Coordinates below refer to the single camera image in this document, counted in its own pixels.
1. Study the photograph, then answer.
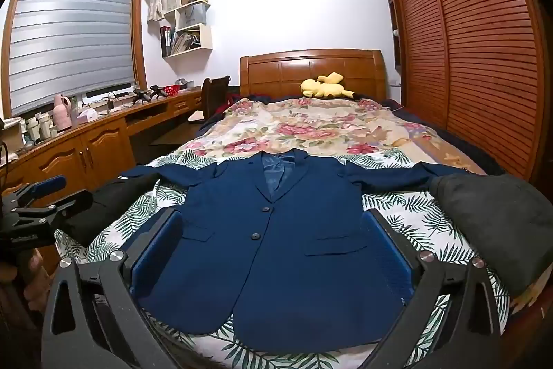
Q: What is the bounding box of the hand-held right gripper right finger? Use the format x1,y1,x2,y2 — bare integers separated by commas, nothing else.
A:
365,208,505,369

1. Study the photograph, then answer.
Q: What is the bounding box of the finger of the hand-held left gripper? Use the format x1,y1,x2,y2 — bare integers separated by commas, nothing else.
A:
11,190,93,232
11,175,67,209

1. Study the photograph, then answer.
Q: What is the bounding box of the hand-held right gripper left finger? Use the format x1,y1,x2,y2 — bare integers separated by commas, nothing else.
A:
41,209,186,369

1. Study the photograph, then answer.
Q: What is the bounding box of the navy blue suit jacket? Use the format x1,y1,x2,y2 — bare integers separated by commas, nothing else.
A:
116,148,480,354

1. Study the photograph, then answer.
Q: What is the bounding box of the black garment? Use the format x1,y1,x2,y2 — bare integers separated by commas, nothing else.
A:
56,172,164,249

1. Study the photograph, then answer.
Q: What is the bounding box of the wooden desk cabinet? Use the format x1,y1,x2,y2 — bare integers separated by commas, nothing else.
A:
0,86,204,223

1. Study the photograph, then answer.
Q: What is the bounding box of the pink thermos jug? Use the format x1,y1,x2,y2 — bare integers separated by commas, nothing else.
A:
53,93,73,132

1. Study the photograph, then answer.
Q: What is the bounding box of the dark grey folded garment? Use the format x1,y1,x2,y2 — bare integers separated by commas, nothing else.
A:
428,174,553,297

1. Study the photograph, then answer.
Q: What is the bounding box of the dark blue bed sheet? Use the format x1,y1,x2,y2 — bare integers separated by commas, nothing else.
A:
386,96,506,176

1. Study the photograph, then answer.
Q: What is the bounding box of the black tripod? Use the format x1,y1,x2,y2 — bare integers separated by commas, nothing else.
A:
133,87,164,104

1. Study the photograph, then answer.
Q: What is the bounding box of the floral blanket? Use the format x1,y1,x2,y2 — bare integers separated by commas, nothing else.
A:
186,96,487,176

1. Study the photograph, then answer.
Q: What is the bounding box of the grey window blind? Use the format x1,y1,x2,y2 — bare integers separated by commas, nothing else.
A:
9,0,135,117

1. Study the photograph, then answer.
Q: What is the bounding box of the dark wooden chair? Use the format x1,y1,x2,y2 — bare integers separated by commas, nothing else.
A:
201,76,232,124

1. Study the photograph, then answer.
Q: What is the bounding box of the yellow plush toy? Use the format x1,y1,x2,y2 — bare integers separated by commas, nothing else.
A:
301,72,356,99

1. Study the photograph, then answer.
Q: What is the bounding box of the wooden bed headboard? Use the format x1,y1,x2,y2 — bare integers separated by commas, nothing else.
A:
240,49,387,102

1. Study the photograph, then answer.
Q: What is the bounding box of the wooden louvered wardrobe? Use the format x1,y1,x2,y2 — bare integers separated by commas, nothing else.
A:
374,0,550,185

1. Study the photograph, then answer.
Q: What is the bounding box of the grey paper bag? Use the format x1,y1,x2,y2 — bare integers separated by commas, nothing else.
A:
179,2,208,28

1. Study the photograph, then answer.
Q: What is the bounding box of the wooden bed frame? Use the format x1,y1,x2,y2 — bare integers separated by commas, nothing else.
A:
503,276,553,354

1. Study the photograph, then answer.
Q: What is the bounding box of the wooden window frame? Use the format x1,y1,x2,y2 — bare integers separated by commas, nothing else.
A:
0,0,146,123

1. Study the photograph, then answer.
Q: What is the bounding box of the white wall shelf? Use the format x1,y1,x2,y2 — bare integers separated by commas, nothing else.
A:
161,0,213,58

